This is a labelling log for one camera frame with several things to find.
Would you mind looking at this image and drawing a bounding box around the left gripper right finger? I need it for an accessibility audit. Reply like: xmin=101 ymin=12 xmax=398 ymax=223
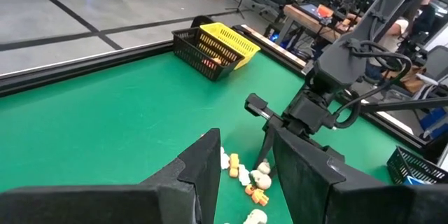
xmin=272 ymin=127 xmax=448 ymax=224

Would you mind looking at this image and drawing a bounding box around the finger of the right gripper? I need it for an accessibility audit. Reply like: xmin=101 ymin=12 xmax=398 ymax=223
xmin=253 ymin=118 xmax=286 ymax=169
xmin=297 ymin=133 xmax=346 ymax=164

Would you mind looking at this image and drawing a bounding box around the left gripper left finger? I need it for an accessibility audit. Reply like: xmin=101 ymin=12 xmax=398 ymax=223
xmin=0 ymin=127 xmax=222 ymax=224

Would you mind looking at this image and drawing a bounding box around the beige plastic skull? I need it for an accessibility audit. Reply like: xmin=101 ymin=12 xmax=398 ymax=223
xmin=257 ymin=159 xmax=272 ymax=176
xmin=250 ymin=169 xmax=273 ymax=191
xmin=243 ymin=209 xmax=269 ymax=224

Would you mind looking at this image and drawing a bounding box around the white skeleton toy figure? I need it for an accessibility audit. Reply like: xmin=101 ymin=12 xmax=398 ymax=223
xmin=238 ymin=164 xmax=252 ymax=187
xmin=220 ymin=146 xmax=231 ymax=171

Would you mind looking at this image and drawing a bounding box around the blue plastic basket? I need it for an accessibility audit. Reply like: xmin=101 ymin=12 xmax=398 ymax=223
xmin=402 ymin=176 xmax=426 ymax=186

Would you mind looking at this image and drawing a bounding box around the black plastic basket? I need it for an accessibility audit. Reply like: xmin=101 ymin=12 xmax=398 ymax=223
xmin=171 ymin=27 xmax=246 ymax=82
xmin=386 ymin=146 xmax=448 ymax=186

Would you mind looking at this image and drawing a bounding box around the orange pumpkin toy figure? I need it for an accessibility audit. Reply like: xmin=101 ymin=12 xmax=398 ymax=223
xmin=244 ymin=183 xmax=270 ymax=207
xmin=202 ymin=57 xmax=223 ymax=71
xmin=228 ymin=153 xmax=240 ymax=179

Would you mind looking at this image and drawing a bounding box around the wooden side table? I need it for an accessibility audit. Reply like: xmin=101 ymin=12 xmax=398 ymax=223
xmin=276 ymin=3 xmax=346 ymax=45

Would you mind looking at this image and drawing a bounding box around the green table mat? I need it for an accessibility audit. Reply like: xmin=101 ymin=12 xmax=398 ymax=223
xmin=0 ymin=50 xmax=426 ymax=224

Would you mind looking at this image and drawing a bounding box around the dark tablet screen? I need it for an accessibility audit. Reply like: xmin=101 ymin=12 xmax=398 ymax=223
xmin=300 ymin=2 xmax=335 ymax=20

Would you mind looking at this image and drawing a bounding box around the yellow plastic basket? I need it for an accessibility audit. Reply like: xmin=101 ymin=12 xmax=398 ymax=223
xmin=199 ymin=22 xmax=262 ymax=71

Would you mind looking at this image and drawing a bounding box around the brown bag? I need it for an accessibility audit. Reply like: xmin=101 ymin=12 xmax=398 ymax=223
xmin=383 ymin=65 xmax=427 ymax=95

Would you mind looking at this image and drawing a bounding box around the blue crate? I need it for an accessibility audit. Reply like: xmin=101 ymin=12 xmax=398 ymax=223
xmin=419 ymin=106 xmax=448 ymax=139

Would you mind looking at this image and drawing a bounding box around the silver aluminium profile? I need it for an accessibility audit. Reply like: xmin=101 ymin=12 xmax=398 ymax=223
xmin=437 ymin=143 xmax=448 ymax=172

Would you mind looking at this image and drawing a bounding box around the blue grey office chair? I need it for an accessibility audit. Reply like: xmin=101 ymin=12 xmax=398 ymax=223
xmin=411 ymin=44 xmax=448 ymax=101

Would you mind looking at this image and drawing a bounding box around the black mount bracket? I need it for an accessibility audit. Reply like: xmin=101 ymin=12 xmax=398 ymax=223
xmin=190 ymin=15 xmax=215 ymax=28

